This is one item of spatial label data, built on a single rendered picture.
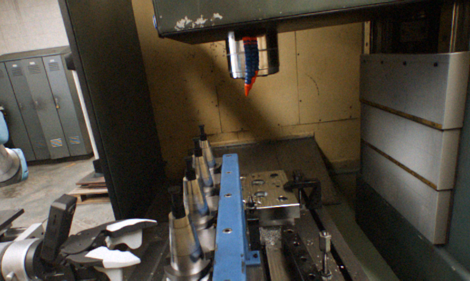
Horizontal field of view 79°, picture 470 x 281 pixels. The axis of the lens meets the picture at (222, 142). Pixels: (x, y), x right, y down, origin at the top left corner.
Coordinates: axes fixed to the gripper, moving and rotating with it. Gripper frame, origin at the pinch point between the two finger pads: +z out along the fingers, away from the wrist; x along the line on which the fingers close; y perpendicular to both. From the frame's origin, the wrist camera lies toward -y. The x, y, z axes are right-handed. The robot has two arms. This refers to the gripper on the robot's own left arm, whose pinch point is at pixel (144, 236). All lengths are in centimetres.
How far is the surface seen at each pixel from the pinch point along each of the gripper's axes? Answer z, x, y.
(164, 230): -28, -84, 52
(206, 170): 11.3, -9.7, -6.7
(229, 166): 15.5, -19.7, -3.1
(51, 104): -295, -432, 3
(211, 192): 11.8, -8.4, -2.7
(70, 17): -38, -71, -51
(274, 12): 28.8, -17.6, -34.0
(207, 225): 11.8, 2.6, -2.3
